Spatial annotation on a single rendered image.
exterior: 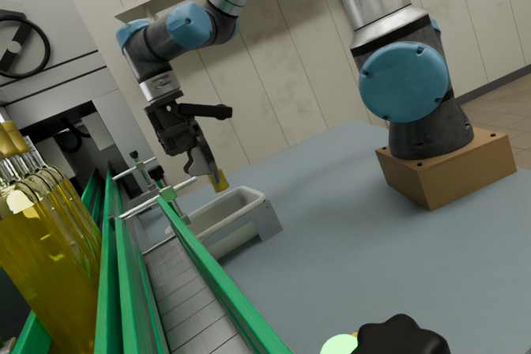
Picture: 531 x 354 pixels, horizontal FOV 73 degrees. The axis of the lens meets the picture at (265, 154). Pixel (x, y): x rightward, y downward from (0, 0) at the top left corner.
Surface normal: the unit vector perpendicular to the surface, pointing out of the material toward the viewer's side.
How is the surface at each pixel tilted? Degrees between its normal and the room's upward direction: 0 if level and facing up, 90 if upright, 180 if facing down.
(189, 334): 0
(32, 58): 90
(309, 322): 0
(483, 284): 0
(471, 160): 90
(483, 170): 90
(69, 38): 90
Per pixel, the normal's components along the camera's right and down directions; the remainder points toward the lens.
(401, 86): -0.34, 0.50
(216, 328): -0.40, -0.89
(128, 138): 0.40, 0.05
